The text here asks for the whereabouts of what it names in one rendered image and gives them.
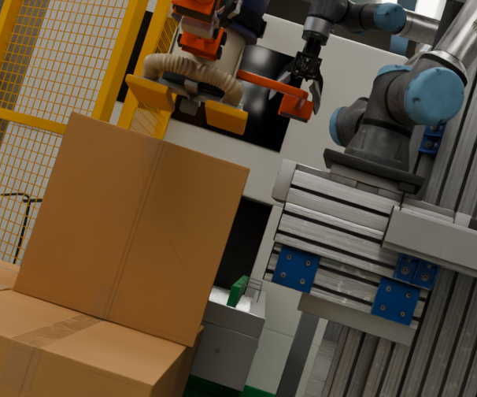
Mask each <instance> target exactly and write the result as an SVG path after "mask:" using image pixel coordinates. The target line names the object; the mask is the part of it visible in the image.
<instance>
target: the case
mask: <svg viewBox="0 0 477 397"><path fill-rule="evenodd" d="M249 173H250V169H249V168H247V167H245V166H242V165H237V164H235V163H232V162H229V161H225V160H223V159H220V158H216V157H213V156H210V155H207V154H203V153H201V152H198V151H196V150H192V149H188V148H186V147H182V146H179V145H176V144H174V143H170V142H167V141H164V140H161V139H157V138H154V137H152V136H149V135H145V134H142V133H139V132H135V131H132V130H130V129H127V128H123V127H121V126H117V125H115V124H110V123H108V122H105V121H101V120H99V119H96V118H93V117H89V116H86V115H83V114H81V113H77V112H74V111H72V112H71V115H70V118H69V120H68V124H67V127H66V129H65V133H64V136H63V139H62V141H61V145H60V148H59V151H58V153H57V157H56V160H55V162H54V167H53V169H52V172H51V174H50V178H49V181H48V184H47V186H46V190H45V193H44V196H43V200H42V202H41V206H40V208H39V212H38V215H37V218H36V220H35V224H34V227H33V229H32V232H31V236H30V239H29V241H28V245H27V248H26V251H25V253H24V257H23V260H22V262H21V265H20V269H19V272H18V274H17V278H16V281H15V284H14V286H13V290H14V291H16V292H19V293H21V294H24V295H29V296H31V297H34V298H37V299H41V300H43V301H46V302H51V303H53V304H56V305H59V306H63V307H66V308H69V309H71V310H75V311H78V312H80V313H83V314H88V315H91V316H93V317H97V318H100V319H103V320H106V321H110V322H112V323H115V324H118V325H123V326H125V327H128V328H132V329H134V330H137V331H140V332H144V333H147V334H150V335H152V336H156V337H160V338H162V339H166V340H169V341H172V342H174V343H179V344H182V345H184V346H187V347H193V346H194V343H195V340H196V337H197V334H198V330H199V328H200V325H201V322H202V318H203V315H204V312H205V308H206V306H207V303H208V301H209V296H210V293H211V290H212V288H213V284H214V281H215V279H216V274H217V271H218V269H219V266H220V262H221V259H222V257H223V254H224V249H225V247H226V244H227V240H228V237H229V235H230V232H231V227H232V225H233V222H234V219H235V215H236V213H237V210H238V207H239V203H240V200H241V197H242V193H243V191H244V188H245V185H246V181H247V178H248V175H249Z"/></svg>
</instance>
